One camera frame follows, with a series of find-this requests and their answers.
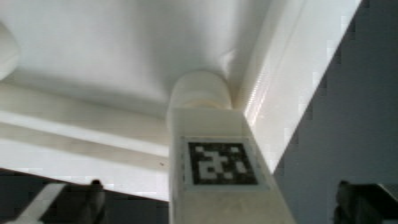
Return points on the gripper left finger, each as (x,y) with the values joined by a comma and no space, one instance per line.
(68,204)

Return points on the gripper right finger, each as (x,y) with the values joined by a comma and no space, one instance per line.
(367,203)

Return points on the white table leg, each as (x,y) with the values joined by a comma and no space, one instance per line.
(224,191)

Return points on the white square tabletop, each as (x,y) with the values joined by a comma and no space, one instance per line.
(95,54)

